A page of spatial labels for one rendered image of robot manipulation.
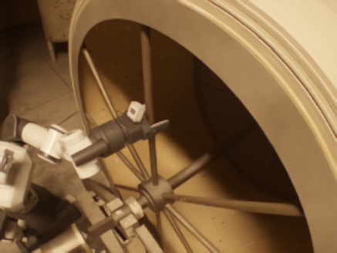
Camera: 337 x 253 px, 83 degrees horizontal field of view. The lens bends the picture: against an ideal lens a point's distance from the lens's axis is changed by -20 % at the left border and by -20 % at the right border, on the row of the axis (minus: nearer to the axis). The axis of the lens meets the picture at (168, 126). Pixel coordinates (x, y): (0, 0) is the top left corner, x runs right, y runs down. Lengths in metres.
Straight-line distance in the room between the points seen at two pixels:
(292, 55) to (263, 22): 0.06
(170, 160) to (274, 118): 1.60
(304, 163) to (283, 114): 0.08
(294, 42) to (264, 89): 0.09
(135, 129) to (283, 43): 0.45
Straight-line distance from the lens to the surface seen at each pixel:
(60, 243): 0.92
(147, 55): 0.59
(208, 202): 0.66
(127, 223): 0.92
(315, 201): 0.41
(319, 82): 0.31
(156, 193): 0.92
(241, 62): 0.36
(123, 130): 0.65
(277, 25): 0.32
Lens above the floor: 1.73
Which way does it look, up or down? 38 degrees down
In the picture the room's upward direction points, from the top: 3 degrees counter-clockwise
